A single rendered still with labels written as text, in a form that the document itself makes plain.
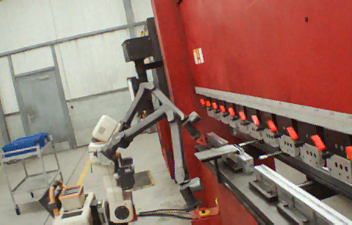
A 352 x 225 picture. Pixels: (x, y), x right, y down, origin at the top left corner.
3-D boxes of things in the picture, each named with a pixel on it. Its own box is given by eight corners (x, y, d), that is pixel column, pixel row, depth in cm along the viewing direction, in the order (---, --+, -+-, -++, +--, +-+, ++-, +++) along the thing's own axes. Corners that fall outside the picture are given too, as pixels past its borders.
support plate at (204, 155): (194, 155, 255) (193, 153, 255) (229, 145, 259) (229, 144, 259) (200, 160, 238) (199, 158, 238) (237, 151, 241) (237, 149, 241)
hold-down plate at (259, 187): (249, 185, 206) (248, 180, 206) (257, 183, 207) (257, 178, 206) (268, 203, 177) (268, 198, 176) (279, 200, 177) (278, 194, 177)
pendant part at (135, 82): (133, 111, 378) (126, 77, 373) (144, 108, 380) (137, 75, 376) (138, 115, 334) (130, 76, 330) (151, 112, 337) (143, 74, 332)
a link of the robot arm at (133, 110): (147, 83, 282) (140, 78, 273) (161, 88, 274) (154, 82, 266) (119, 134, 274) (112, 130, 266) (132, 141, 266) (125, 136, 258)
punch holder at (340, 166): (327, 173, 119) (321, 127, 117) (347, 166, 120) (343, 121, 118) (352, 185, 105) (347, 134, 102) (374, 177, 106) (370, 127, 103)
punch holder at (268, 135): (263, 142, 178) (258, 109, 176) (279, 138, 179) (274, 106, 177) (275, 148, 164) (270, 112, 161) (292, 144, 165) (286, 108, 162)
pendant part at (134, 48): (137, 123, 388) (120, 44, 376) (159, 117, 393) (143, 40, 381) (144, 129, 339) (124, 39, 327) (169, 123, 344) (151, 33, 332)
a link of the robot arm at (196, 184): (182, 178, 202) (176, 174, 195) (200, 171, 199) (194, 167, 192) (187, 198, 196) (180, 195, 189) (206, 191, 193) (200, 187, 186)
